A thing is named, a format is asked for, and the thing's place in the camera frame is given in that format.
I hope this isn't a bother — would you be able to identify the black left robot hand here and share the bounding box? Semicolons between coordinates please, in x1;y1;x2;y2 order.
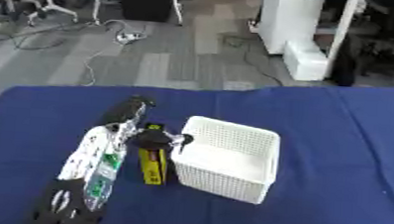
95;91;198;154

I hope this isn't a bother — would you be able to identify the yellow and black box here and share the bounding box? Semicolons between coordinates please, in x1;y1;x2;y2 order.
135;122;174;186

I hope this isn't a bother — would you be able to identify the white power strip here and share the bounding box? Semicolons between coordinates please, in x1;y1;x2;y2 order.
113;31;142;46

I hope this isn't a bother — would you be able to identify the white perforated plastic basket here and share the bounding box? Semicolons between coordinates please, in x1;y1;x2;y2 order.
166;113;283;207

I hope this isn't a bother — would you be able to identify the white cabinet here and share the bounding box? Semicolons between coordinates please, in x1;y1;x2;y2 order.
245;0;364;86

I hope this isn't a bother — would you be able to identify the black office chair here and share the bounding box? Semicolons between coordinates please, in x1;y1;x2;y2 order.
329;0;394;91

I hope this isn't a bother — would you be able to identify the white floor cable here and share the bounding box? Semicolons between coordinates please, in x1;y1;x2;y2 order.
79;17;151;91

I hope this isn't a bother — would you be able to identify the white stand frame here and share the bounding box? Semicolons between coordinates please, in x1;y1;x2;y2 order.
23;0;105;32

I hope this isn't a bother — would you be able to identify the black floor cable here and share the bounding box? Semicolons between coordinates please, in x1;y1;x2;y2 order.
218;35;289;88

